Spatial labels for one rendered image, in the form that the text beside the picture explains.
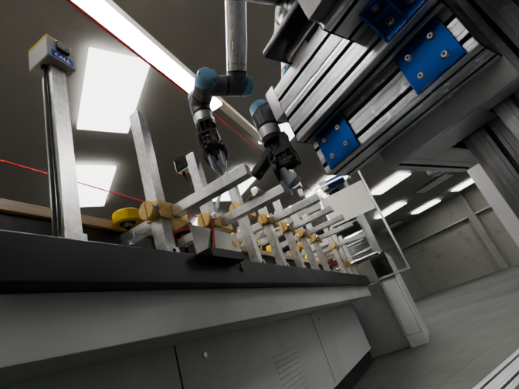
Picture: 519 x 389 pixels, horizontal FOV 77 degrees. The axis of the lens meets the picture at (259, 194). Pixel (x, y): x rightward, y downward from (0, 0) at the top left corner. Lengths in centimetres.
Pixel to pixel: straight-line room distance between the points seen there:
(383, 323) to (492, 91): 308
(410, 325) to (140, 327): 294
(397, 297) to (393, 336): 39
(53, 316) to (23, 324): 5
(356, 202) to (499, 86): 293
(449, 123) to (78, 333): 74
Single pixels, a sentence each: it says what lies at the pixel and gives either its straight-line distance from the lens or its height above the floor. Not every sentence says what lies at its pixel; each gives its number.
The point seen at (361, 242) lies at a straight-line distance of 348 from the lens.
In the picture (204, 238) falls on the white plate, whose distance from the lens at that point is 98.
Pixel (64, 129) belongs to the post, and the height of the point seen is 96.
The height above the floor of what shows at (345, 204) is 144.
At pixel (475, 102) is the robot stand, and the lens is 70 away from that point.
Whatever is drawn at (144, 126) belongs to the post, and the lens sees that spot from 105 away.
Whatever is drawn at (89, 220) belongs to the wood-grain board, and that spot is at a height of 88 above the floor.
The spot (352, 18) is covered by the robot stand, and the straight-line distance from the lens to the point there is 65.
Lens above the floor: 44
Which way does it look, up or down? 24 degrees up
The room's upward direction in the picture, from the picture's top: 20 degrees counter-clockwise
